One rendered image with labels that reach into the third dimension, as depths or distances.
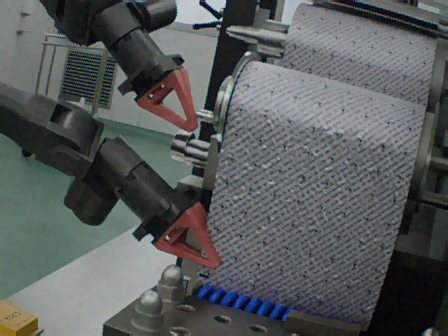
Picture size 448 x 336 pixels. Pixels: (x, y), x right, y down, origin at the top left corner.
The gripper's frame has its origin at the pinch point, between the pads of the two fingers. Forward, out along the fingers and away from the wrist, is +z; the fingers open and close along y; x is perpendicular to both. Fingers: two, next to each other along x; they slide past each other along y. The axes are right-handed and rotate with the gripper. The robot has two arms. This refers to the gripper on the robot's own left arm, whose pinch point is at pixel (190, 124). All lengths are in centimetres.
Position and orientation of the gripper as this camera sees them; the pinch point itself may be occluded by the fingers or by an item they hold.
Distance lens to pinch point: 98.5
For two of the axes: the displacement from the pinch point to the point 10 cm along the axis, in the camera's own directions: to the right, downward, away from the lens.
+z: 6.0, 8.0, -0.5
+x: 7.4, -5.8, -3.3
